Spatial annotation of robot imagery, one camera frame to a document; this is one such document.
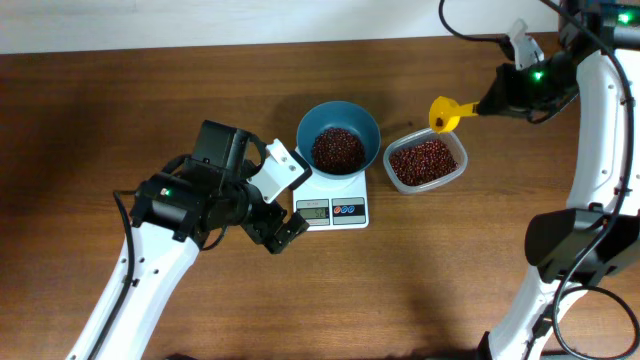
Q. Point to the white digital kitchen scale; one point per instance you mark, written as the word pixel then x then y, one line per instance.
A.
pixel 334 202

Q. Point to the blue plastic bowl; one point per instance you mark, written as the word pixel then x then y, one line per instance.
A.
pixel 338 114

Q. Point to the red adzuki beans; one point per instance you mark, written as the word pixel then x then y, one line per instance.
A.
pixel 339 152

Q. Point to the clear plastic bean container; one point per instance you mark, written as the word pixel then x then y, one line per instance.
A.
pixel 424 161

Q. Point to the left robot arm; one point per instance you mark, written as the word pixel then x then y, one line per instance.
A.
pixel 231 178

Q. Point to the yellow plastic measuring scoop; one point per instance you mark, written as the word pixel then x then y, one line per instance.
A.
pixel 445 114

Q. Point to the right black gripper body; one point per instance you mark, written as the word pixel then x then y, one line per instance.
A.
pixel 498 92

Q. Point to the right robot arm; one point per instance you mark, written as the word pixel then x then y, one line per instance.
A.
pixel 596 235

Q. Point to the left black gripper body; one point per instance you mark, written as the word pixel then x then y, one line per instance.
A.
pixel 270 226

